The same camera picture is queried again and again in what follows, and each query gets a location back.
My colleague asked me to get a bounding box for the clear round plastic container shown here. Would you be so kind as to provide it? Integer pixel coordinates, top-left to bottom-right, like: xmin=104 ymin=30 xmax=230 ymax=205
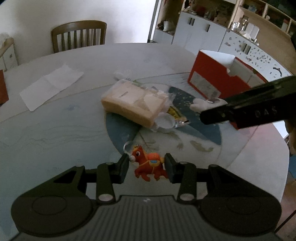
xmin=154 ymin=113 xmax=176 ymax=134

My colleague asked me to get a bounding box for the person's right forearm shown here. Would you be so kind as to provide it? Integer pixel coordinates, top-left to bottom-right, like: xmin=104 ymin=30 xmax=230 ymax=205
xmin=285 ymin=118 xmax=296 ymax=158

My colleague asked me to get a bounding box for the white rectangular container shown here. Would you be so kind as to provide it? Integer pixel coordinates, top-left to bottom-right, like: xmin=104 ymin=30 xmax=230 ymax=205
xmin=247 ymin=24 xmax=259 ymax=40

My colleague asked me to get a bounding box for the brown wooden slatted chair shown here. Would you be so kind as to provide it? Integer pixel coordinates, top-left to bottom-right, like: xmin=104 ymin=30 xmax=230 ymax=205
xmin=51 ymin=20 xmax=107 ymax=54

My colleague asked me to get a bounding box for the white paper sheet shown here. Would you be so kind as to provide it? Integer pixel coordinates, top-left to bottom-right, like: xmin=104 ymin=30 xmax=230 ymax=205
xmin=19 ymin=63 xmax=84 ymax=112

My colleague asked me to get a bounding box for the red cardboard shoe box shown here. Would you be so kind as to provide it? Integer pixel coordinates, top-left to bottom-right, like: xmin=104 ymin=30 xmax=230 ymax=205
xmin=186 ymin=49 xmax=274 ymax=131

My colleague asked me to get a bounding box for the wrapped beige sponge pack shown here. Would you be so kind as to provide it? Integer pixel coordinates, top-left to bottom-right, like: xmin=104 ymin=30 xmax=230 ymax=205
xmin=101 ymin=79 xmax=173 ymax=128

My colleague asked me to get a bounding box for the dark red gift box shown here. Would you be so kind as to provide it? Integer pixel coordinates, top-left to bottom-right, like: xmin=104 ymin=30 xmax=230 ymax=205
xmin=0 ymin=69 xmax=9 ymax=107

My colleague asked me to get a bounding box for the red horse keychain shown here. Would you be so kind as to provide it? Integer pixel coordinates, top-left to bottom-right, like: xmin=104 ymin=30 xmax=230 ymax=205
xmin=123 ymin=141 xmax=168 ymax=181

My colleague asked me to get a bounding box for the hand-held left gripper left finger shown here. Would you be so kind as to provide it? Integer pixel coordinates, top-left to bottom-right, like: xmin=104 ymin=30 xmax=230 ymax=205
xmin=35 ymin=154 xmax=129 ymax=205

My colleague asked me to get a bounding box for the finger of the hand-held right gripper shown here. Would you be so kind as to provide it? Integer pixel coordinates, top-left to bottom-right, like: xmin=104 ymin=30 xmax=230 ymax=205
xmin=200 ymin=100 xmax=236 ymax=126

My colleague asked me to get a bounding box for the glass jar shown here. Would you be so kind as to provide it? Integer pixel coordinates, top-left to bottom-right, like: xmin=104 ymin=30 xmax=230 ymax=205
xmin=239 ymin=17 xmax=249 ymax=32

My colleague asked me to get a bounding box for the white soft item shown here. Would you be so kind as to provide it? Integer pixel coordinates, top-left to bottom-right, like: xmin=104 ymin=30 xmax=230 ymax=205
xmin=189 ymin=97 xmax=223 ymax=114

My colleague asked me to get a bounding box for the white and wood wall cabinet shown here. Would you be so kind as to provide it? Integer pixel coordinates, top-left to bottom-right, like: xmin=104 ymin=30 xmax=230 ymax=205
xmin=153 ymin=0 xmax=296 ymax=77

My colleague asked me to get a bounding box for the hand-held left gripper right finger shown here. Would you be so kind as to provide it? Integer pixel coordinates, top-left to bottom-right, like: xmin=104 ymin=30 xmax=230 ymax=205
xmin=164 ymin=153 xmax=255 ymax=205

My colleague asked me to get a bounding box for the small white side cabinet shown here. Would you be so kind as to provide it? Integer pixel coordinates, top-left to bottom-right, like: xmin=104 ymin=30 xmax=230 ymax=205
xmin=0 ymin=38 xmax=19 ymax=71

